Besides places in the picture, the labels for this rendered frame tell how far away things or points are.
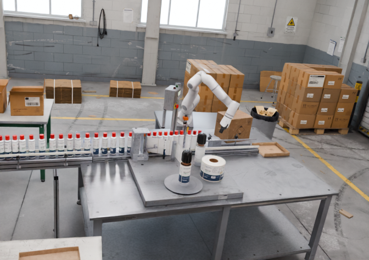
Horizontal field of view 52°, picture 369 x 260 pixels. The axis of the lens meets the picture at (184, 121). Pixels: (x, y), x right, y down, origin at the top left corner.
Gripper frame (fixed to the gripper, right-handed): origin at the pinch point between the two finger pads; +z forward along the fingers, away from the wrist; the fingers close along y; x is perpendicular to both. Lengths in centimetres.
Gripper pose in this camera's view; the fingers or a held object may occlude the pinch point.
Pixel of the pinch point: (221, 130)
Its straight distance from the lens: 365.2
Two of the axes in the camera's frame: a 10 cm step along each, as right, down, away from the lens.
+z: -4.3, 8.8, 2.2
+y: 3.2, 3.7, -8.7
